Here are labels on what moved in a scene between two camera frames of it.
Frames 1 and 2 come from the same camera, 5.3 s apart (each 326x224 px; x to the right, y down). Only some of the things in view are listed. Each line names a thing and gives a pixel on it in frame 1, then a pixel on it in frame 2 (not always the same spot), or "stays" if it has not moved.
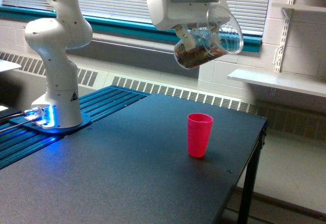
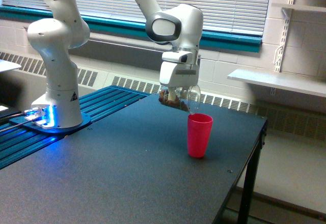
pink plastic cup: [199, 126] stays
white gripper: [181, 3] → [178, 70]
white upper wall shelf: [320, 8] stays
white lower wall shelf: [310, 84] stays
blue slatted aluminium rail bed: [16, 143] stays
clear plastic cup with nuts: [220, 35] → [188, 98]
